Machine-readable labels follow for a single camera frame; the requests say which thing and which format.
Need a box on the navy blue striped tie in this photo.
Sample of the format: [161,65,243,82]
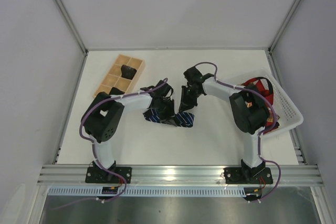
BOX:
[143,109,195,128]

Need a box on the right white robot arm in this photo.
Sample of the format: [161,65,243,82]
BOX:
[179,67,271,180]

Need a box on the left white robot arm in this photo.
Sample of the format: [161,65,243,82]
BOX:
[79,78,177,176]

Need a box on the rolled black tie upper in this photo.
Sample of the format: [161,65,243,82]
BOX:
[121,65,137,80]

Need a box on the rolled black tie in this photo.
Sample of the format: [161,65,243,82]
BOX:
[121,65,137,80]
[109,87,124,95]

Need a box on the rolled black tie lower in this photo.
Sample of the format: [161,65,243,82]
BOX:
[109,87,124,95]

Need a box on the wooden compartment organizer box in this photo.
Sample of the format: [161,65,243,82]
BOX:
[93,54,145,98]

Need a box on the red tie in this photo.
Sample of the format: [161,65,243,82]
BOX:
[242,77,274,105]

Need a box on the gold patterned tie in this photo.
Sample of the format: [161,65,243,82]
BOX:
[266,107,280,131]

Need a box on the white plastic basket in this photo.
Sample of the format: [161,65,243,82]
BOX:
[227,68,303,139]

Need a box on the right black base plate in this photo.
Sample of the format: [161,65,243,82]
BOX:
[224,167,274,185]

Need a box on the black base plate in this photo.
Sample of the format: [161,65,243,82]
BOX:
[224,167,274,185]
[85,166,132,184]

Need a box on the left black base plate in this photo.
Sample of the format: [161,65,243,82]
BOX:
[85,166,132,184]

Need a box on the white slotted cable duct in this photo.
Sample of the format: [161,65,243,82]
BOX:
[48,186,246,197]

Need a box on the aluminium mounting rail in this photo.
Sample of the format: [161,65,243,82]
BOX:
[37,164,323,187]

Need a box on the left aluminium frame post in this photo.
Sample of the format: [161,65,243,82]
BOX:
[52,0,88,56]

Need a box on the aluminium frame post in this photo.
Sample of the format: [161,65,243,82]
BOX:
[268,0,302,54]
[52,0,88,56]

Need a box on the right aluminium frame post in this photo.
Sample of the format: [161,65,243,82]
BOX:
[268,0,302,54]

